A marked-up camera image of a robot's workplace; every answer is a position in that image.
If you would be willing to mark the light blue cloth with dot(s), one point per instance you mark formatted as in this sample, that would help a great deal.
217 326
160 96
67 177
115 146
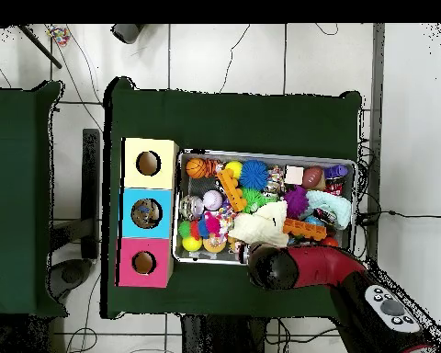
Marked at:
331 206

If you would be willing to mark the black upright bar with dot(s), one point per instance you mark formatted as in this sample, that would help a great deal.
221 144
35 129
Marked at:
91 191

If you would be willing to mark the yellow ball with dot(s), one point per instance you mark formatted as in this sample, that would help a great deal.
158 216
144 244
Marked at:
234 170

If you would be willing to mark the dark green side table cloth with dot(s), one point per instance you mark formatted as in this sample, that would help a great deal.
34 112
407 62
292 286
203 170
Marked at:
18 220

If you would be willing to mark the black stick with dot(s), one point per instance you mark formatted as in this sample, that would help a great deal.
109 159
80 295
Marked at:
37 44

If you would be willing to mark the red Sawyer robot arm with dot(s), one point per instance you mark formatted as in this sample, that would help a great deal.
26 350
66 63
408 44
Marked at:
316 266

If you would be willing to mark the long flat orange toy brick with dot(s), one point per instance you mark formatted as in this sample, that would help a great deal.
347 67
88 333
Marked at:
305 229

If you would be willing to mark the small colourful item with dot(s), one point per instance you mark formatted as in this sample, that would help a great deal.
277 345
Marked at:
58 34

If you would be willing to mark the wooden box three holes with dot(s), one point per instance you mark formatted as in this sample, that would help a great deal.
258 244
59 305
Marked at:
165 180

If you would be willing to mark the clear shallow mesh bin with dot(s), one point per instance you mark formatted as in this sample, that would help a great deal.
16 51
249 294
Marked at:
264 155

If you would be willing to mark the cream knitted cloth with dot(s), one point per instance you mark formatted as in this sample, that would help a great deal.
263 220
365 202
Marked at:
261 226

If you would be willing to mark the grey round base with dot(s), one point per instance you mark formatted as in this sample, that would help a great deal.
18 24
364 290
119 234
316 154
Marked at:
72 273

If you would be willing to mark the grey object on floor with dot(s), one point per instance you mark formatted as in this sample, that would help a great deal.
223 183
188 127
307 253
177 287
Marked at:
126 32

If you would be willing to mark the orange toy brick round studs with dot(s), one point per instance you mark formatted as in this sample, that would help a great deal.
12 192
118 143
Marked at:
232 190

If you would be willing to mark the green spiky ball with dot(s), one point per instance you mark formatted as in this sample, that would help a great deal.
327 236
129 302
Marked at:
252 200

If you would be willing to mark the brown toy football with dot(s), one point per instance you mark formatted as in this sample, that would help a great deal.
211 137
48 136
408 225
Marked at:
313 176

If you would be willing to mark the small orange basketball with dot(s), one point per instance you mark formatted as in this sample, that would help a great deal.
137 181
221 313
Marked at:
197 168

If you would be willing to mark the purple spiky ball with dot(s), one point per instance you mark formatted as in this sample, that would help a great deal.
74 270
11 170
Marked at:
296 202

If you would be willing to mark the blue spiky ball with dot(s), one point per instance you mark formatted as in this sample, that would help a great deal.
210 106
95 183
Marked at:
254 175

